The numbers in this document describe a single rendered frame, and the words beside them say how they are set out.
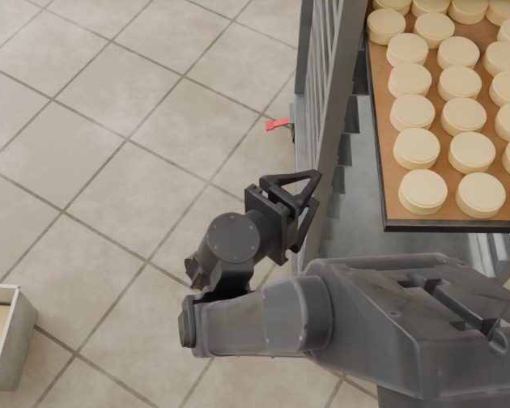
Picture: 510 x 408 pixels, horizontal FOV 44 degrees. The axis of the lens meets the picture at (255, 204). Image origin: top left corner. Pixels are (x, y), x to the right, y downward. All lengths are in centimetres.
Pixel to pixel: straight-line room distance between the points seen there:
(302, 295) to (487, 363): 10
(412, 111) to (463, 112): 6
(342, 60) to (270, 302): 54
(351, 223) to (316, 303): 129
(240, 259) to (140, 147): 132
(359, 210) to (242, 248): 101
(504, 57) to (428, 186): 22
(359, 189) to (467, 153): 94
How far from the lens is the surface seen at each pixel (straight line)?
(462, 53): 84
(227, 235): 65
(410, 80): 79
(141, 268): 173
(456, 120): 77
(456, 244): 165
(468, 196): 71
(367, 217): 163
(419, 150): 73
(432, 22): 87
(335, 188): 114
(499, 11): 91
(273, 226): 74
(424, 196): 70
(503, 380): 28
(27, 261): 182
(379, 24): 85
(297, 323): 33
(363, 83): 93
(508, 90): 82
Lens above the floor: 155
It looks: 60 degrees down
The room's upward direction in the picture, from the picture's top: straight up
